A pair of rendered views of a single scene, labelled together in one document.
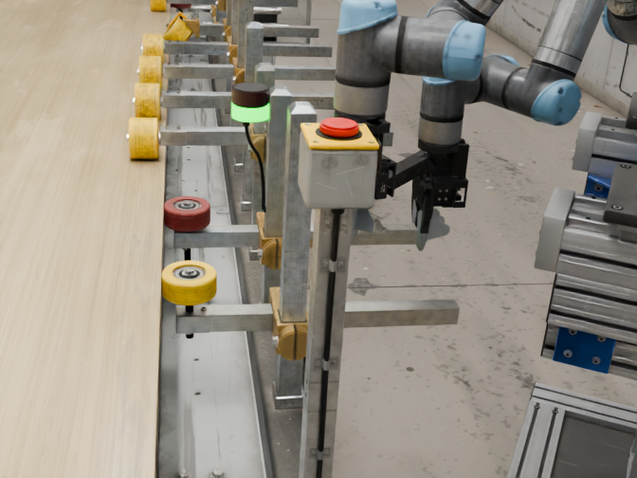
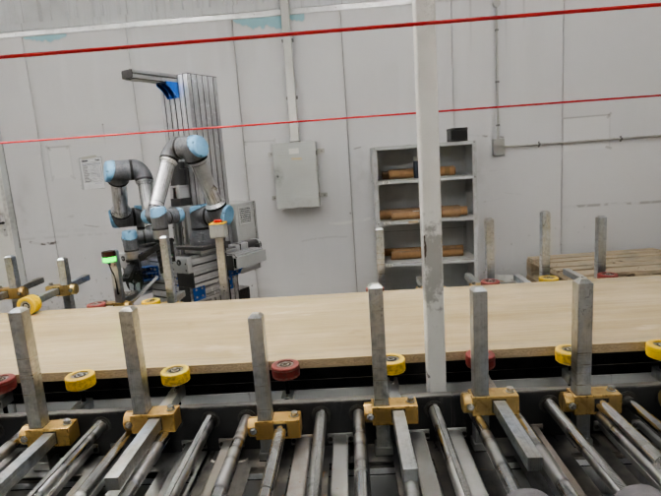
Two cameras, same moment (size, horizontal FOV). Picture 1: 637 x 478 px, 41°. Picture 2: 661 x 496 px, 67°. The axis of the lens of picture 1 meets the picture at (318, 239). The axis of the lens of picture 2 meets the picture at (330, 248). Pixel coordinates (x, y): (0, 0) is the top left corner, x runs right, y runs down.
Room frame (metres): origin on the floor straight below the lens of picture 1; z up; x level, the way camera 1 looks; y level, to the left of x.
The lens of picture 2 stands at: (-0.18, 2.13, 1.47)
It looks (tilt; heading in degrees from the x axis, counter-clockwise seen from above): 10 degrees down; 283
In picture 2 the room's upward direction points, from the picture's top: 4 degrees counter-clockwise
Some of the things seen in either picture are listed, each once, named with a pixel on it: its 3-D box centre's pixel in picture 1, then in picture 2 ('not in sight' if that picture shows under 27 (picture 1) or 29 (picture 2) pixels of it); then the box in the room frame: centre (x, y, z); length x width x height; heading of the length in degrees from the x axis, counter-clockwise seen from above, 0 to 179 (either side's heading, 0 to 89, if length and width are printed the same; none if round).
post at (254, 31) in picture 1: (251, 130); (18, 304); (1.82, 0.16, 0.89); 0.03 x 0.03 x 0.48; 10
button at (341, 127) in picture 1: (338, 130); not in sight; (0.82, -0.01, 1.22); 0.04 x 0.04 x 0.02
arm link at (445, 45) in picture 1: (442, 46); (170, 216); (1.14, -0.15, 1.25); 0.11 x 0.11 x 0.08; 79
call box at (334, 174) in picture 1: (336, 168); (218, 230); (0.82, -0.01, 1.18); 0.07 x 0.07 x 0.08; 10
